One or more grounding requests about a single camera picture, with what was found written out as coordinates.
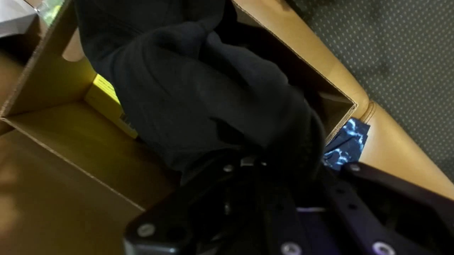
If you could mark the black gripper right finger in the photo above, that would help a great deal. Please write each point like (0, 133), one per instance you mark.
(387, 215)

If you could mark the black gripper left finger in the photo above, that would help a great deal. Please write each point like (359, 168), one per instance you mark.
(213, 214)

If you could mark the black cloth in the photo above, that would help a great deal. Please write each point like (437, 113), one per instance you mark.
(193, 97)

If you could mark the blue patterned cloth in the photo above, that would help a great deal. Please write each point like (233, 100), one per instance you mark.
(347, 144)

